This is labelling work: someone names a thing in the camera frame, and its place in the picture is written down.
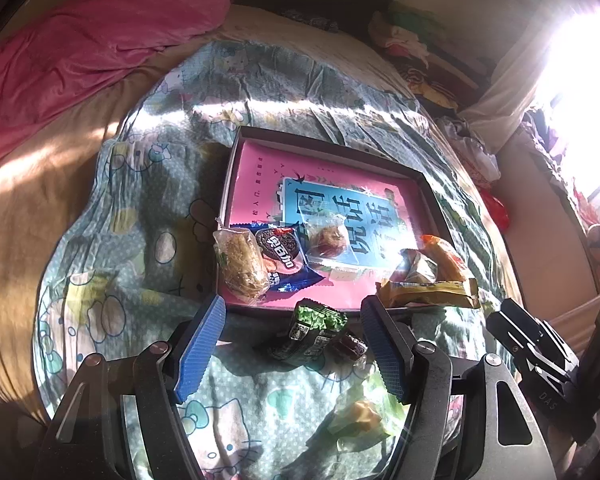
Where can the clear-wrapped round pastry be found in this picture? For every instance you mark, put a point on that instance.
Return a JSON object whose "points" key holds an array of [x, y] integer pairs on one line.
{"points": [[327, 240]]}

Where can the pile of clothes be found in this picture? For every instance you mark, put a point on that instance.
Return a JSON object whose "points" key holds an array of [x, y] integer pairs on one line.
{"points": [[420, 45]]}

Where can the silver wrapped snack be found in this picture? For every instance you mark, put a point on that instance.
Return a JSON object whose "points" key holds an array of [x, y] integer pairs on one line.
{"points": [[420, 272]]}

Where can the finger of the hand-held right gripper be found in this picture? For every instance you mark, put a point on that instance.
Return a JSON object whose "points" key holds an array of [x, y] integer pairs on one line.
{"points": [[535, 345]]}

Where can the beige curtain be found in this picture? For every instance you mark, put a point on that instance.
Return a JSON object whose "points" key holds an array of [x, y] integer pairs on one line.
{"points": [[510, 95]]}

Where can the pink blanket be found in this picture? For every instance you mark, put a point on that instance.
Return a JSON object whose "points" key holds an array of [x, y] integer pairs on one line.
{"points": [[80, 60]]}

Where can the brown pastry in clear wrapper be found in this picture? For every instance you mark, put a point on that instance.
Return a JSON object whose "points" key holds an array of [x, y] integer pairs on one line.
{"points": [[242, 265]]}

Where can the small dark red candy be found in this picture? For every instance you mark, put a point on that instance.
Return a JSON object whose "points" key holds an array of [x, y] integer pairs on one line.
{"points": [[352, 346]]}

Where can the clear-wrapped yellow cake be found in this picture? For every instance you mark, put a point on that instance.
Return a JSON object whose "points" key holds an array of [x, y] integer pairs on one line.
{"points": [[362, 412]]}

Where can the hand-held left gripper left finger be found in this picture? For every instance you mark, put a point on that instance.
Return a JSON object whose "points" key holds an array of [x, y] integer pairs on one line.
{"points": [[200, 355]]}

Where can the blue cookie packet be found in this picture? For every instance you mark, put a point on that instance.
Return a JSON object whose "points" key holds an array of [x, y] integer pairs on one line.
{"points": [[282, 260]]}

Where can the beige bed sheet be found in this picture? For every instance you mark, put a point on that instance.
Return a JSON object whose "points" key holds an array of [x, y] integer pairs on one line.
{"points": [[25, 220]]}

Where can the cartoon printed blanket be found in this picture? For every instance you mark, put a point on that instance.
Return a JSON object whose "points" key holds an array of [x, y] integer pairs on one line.
{"points": [[155, 200]]}

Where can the red plastic bag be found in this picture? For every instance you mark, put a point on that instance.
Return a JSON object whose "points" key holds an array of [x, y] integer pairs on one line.
{"points": [[497, 210]]}

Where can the long orange snack packet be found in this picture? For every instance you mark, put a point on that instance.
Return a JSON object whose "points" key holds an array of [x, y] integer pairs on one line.
{"points": [[447, 260]]}

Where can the dark patterned cloth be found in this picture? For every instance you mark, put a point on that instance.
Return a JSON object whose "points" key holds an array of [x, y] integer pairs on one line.
{"points": [[310, 20]]}

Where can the green pea snack packet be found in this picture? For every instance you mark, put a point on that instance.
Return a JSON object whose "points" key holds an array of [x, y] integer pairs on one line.
{"points": [[305, 332]]}

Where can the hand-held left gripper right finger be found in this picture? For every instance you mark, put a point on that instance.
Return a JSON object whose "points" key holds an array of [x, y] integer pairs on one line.
{"points": [[386, 355]]}

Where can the pink and blue book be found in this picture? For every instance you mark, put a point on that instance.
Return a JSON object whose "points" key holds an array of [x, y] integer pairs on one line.
{"points": [[260, 180]]}

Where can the white crumpled cloth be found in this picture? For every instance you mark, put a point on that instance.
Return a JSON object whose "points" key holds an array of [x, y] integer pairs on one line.
{"points": [[470, 150]]}

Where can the yellow snack packet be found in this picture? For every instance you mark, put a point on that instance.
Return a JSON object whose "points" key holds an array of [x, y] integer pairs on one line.
{"points": [[425, 294]]}

